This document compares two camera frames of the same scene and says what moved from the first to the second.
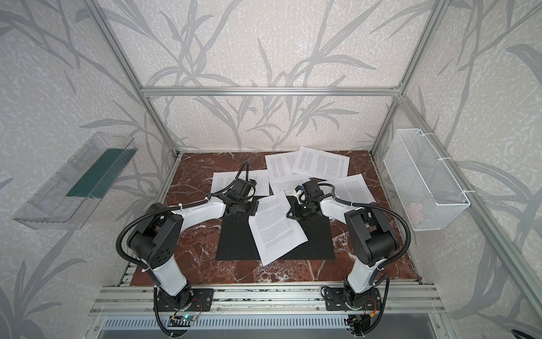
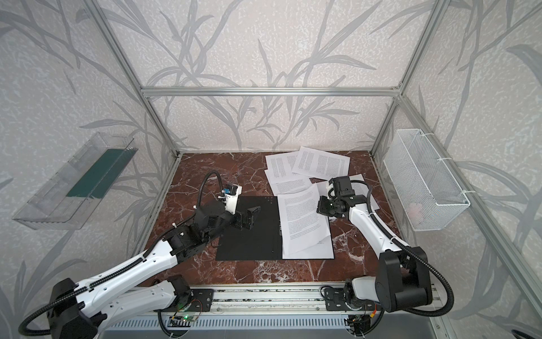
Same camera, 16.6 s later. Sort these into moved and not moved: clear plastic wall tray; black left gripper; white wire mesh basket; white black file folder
Moved: black left gripper
Not moved: white black file folder; clear plastic wall tray; white wire mesh basket
